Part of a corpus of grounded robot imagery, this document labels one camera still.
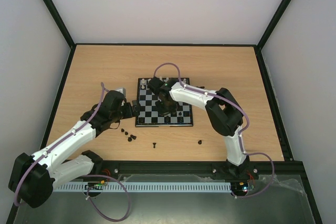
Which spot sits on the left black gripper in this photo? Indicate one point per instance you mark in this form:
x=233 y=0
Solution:
x=136 y=109

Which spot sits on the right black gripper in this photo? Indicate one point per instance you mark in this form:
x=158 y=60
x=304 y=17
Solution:
x=166 y=103

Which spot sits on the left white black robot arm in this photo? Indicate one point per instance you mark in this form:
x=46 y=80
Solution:
x=34 y=177

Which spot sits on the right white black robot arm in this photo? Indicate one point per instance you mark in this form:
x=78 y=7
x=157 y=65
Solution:
x=224 y=113

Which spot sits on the left circuit board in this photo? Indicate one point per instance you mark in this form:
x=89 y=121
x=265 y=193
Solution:
x=96 y=186

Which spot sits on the circuit board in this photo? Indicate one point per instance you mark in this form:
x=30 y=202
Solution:
x=96 y=186
x=243 y=187

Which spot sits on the right circuit board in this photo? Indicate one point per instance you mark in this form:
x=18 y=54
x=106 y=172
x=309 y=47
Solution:
x=243 y=187

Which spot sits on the black and silver chessboard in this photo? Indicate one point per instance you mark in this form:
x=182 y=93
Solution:
x=154 y=110

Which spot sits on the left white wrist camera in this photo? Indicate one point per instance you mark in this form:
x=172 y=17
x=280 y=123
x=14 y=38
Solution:
x=121 y=90

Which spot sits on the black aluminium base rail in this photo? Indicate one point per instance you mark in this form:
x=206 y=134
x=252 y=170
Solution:
x=214 y=170

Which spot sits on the light blue slotted cable duct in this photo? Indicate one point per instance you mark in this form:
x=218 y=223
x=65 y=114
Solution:
x=152 y=187

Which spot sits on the left black frame post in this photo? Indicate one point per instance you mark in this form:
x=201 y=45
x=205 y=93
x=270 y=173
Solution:
x=59 y=22

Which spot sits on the black frame post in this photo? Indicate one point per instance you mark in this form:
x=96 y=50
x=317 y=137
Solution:
x=59 y=22
x=273 y=23

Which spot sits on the right black frame post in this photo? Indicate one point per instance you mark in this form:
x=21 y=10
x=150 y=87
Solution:
x=273 y=23

